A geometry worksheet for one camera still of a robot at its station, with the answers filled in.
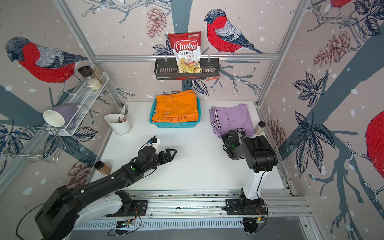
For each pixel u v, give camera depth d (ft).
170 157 2.43
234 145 2.62
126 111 3.33
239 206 2.38
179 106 3.50
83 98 2.68
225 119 3.55
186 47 2.63
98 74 2.81
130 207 2.23
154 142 2.51
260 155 1.65
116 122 3.18
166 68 3.12
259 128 3.19
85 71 2.57
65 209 1.32
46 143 2.16
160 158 2.39
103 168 2.62
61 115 2.00
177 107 3.45
